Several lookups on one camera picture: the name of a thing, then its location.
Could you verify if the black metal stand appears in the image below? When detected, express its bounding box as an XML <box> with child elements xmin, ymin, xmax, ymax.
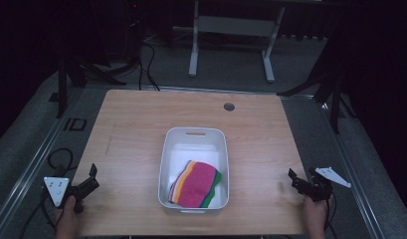
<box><xmin>278</xmin><ymin>66</ymin><xmax>357</xmax><ymax>135</ymax></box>
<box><xmin>55</xmin><ymin>49</ymin><xmax>127</xmax><ymax>120</ymax></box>

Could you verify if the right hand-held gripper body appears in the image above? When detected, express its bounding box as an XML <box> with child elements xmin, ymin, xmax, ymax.
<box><xmin>296</xmin><ymin>166</ymin><xmax>352</xmax><ymax>203</ymax></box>

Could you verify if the striped colourful cloth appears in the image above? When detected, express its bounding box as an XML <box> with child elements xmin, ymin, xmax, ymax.
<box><xmin>167</xmin><ymin>159</ymin><xmax>223</xmax><ymax>209</ymax></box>

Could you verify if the white plastic bin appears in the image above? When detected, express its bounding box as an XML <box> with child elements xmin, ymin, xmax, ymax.
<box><xmin>157</xmin><ymin>126</ymin><xmax>231</xmax><ymax>214</ymax></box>

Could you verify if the person's right hand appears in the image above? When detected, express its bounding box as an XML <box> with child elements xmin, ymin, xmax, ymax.
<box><xmin>302</xmin><ymin>194</ymin><xmax>329</xmax><ymax>233</ymax></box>

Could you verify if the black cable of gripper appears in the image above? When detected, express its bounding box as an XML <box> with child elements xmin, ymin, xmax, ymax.
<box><xmin>323</xmin><ymin>192</ymin><xmax>338</xmax><ymax>239</ymax></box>
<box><xmin>18</xmin><ymin>146</ymin><xmax>76</xmax><ymax>239</ymax></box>

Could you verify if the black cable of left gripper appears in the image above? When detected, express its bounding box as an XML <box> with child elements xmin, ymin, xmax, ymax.
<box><xmin>18</xmin><ymin>146</ymin><xmax>76</xmax><ymax>239</ymax></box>

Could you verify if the black floor cable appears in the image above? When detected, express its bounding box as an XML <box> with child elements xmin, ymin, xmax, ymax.
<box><xmin>136</xmin><ymin>38</ymin><xmax>161</xmax><ymax>92</ymax></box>

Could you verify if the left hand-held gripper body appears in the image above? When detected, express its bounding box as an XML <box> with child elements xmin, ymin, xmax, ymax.
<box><xmin>43</xmin><ymin>176</ymin><xmax>97</xmax><ymax>214</ymax></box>

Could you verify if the person's left hand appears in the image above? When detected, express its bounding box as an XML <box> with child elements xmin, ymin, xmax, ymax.
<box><xmin>55</xmin><ymin>194</ymin><xmax>85</xmax><ymax>233</ymax></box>

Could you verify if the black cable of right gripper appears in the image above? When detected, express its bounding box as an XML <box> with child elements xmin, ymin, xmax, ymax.
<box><xmin>323</xmin><ymin>192</ymin><xmax>338</xmax><ymax>239</ymax></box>

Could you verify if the metal floor rail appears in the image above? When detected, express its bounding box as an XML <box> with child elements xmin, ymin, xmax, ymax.
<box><xmin>280</xmin><ymin>94</ymin><xmax>386</xmax><ymax>239</ymax></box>
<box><xmin>0</xmin><ymin>87</ymin><xmax>88</xmax><ymax>233</ymax></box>

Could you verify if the white metal stand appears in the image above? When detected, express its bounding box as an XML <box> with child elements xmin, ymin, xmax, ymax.
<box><xmin>188</xmin><ymin>0</ymin><xmax>287</xmax><ymax>84</ymax></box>

